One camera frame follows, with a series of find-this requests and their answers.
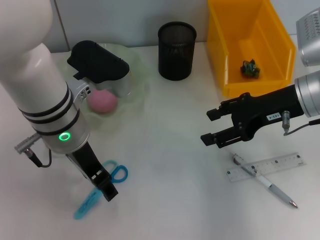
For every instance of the clear plastic ruler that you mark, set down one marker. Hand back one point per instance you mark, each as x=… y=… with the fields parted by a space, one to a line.
x=282 y=162

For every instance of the black mesh pen holder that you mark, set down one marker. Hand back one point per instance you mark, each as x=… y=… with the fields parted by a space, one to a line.
x=176 y=55

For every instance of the green glass fruit plate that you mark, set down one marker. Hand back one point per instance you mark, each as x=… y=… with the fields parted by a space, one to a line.
x=136 y=75

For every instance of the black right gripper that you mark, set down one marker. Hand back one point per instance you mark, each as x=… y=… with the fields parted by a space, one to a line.
x=270 y=107

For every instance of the blue teal scissors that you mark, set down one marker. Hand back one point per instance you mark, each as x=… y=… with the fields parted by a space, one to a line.
x=85 y=207

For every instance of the green plastic wrapper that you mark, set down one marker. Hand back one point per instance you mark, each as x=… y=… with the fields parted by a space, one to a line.
x=250 y=68

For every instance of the pink peach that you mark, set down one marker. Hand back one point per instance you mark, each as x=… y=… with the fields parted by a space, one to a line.
x=103 y=102

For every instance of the white silver pen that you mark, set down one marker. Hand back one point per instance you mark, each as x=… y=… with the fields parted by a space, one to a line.
x=262 y=180

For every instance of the yellow plastic bin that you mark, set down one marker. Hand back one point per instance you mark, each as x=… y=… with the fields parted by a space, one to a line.
x=225 y=37

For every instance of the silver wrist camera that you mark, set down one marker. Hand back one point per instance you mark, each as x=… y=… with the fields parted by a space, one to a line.
x=100 y=65
x=310 y=37

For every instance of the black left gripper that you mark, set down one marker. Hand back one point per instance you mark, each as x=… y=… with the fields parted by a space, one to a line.
x=86 y=160

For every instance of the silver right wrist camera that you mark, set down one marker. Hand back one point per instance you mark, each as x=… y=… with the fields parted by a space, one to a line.
x=310 y=37

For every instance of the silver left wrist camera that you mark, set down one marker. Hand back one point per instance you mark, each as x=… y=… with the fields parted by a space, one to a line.
x=100 y=65

